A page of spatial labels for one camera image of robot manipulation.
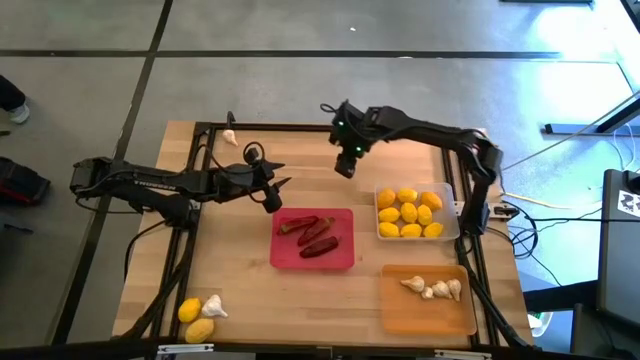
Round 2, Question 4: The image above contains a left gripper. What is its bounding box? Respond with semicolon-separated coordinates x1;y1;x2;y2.
214;158;292;215

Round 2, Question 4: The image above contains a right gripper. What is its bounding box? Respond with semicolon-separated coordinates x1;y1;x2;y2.
329;101;376;180

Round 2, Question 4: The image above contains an orange-yellow lemon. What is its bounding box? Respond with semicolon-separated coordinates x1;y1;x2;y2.
376;188;397;210
420;191;444;212
184;318;215;345

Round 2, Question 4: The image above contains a red plastic bin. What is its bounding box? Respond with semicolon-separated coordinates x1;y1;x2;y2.
269;207;357;272

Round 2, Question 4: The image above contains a dark red chili pepper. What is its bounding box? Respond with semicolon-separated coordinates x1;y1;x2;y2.
298;236;340;260

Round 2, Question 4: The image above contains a clear plastic bin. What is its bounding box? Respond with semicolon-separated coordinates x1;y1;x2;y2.
373;181;462;243

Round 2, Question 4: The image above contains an orange plastic bin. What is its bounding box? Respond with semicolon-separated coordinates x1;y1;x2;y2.
379;263;478;337

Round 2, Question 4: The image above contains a black desk leg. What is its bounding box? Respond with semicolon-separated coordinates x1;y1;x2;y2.
543;97;640;137

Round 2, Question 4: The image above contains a black and red bag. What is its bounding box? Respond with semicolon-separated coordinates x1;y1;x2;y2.
0;155;52;207

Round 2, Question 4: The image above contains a black floor bar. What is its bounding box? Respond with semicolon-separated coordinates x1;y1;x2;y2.
522;279;600;314

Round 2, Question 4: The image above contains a black white marker tag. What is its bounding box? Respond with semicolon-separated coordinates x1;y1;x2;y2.
616;188;640;218

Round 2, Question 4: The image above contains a grey equipment cabinet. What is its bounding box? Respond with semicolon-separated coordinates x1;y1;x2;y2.
596;168;640;327

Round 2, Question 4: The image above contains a dark floor cabinet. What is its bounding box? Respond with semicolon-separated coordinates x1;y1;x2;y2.
569;302;640;360

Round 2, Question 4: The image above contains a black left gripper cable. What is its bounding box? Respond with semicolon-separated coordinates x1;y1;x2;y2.
243;141;266;166

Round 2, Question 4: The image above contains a black metal table frame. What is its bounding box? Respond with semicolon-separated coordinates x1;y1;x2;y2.
117;121;534;350

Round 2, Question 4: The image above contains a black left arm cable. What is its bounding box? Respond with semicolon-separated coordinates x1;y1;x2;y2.
123;218;174;281

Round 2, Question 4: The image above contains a silver metal bracket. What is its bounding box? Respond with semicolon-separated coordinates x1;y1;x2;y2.
433;349;494;360
156;343;215;357

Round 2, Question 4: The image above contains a thin beige cable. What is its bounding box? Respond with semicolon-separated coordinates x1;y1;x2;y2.
499;91;640;170

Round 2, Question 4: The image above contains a black floor cable bundle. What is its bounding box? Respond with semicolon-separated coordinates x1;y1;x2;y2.
492;209;566;289

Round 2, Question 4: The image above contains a black front frame bar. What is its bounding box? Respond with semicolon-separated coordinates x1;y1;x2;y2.
0;338;640;360

